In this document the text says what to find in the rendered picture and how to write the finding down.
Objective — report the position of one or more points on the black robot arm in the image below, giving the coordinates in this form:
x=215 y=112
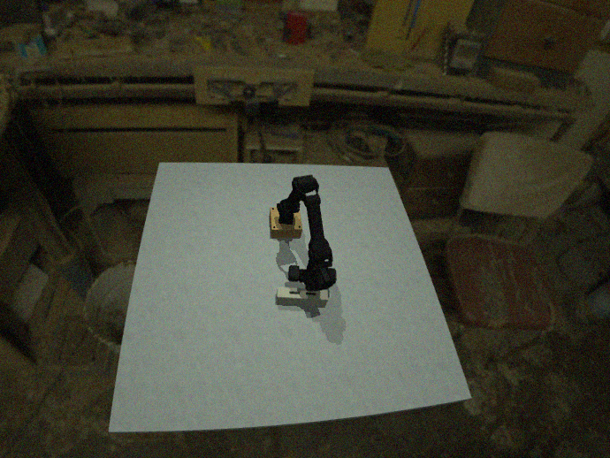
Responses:
x=319 y=249

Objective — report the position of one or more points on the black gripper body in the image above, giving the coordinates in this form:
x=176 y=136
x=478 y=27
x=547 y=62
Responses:
x=294 y=273

